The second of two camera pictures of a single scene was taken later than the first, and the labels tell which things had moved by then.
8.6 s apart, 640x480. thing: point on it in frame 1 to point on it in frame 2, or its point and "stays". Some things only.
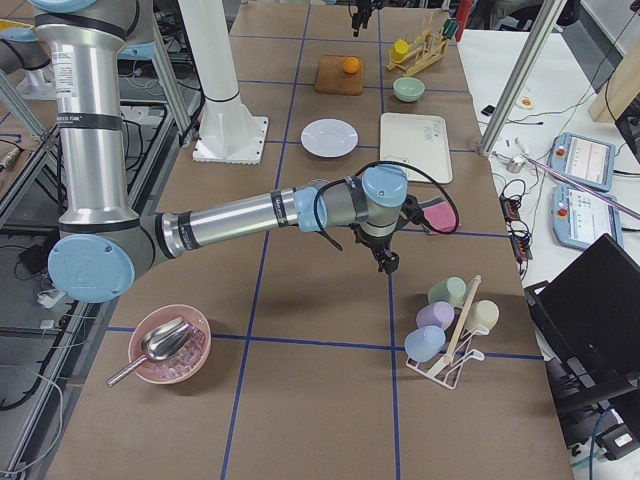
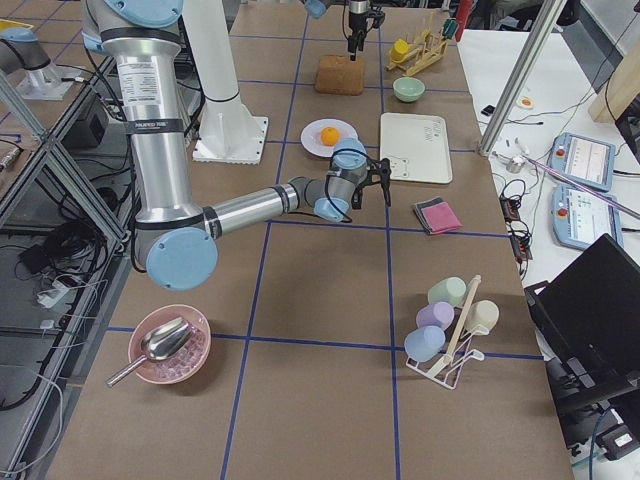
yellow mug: x=400 y=48 stays
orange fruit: x=351 y=65 to x=329 y=136
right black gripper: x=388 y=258 to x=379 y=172
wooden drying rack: x=431 y=46 stays
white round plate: x=329 y=137 stays
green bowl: x=408 y=89 stays
